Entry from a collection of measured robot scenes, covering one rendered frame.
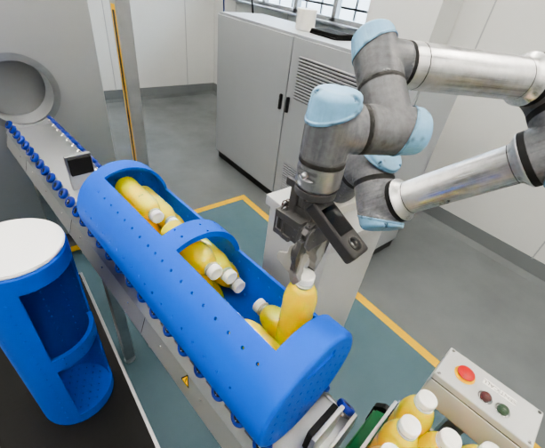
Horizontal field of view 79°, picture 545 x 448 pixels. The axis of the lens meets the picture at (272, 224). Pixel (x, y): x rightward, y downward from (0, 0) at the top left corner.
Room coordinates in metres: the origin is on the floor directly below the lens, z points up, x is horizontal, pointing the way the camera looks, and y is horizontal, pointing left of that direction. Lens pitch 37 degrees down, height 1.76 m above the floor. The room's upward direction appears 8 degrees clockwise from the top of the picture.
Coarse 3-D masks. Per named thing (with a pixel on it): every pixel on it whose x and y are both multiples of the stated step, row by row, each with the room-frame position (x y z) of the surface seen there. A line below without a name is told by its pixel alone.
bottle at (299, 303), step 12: (288, 288) 0.47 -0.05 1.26; (300, 288) 0.45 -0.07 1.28; (312, 288) 0.47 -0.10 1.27; (288, 300) 0.45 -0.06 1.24; (300, 300) 0.44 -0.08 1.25; (312, 300) 0.45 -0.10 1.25; (288, 312) 0.44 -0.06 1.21; (300, 312) 0.44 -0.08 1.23; (312, 312) 0.45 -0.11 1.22; (288, 324) 0.44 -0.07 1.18; (300, 324) 0.44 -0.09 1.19; (288, 336) 0.44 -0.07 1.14
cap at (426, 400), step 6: (420, 390) 0.37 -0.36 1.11; (426, 390) 0.38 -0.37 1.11; (420, 396) 0.36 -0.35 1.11; (426, 396) 0.36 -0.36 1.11; (432, 396) 0.36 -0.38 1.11; (420, 402) 0.35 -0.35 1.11; (426, 402) 0.35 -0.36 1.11; (432, 402) 0.35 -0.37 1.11; (426, 408) 0.34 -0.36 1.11; (432, 408) 0.34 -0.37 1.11
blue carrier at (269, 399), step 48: (96, 192) 0.79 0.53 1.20; (144, 240) 0.61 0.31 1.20; (192, 240) 0.61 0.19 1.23; (144, 288) 0.53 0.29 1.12; (192, 288) 0.48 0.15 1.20; (192, 336) 0.40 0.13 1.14; (240, 336) 0.38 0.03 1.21; (336, 336) 0.39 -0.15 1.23; (240, 384) 0.31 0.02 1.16; (288, 384) 0.30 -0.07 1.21
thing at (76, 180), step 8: (80, 152) 1.22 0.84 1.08; (88, 152) 1.23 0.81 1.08; (64, 160) 1.16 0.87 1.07; (72, 160) 1.16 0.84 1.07; (80, 160) 1.18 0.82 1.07; (88, 160) 1.20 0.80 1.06; (72, 168) 1.15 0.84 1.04; (80, 168) 1.18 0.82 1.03; (88, 168) 1.20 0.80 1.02; (72, 176) 1.15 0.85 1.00; (80, 176) 1.18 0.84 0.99; (88, 176) 1.21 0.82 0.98; (72, 184) 1.15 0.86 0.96; (80, 184) 1.18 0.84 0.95
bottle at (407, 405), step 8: (408, 400) 0.37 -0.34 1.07; (400, 408) 0.36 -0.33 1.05; (408, 408) 0.35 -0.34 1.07; (416, 408) 0.35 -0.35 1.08; (392, 416) 0.37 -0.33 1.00; (400, 416) 0.35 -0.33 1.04; (416, 416) 0.34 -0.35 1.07; (424, 416) 0.34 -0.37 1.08; (432, 416) 0.34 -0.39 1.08; (424, 424) 0.33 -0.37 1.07; (424, 432) 0.32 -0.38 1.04
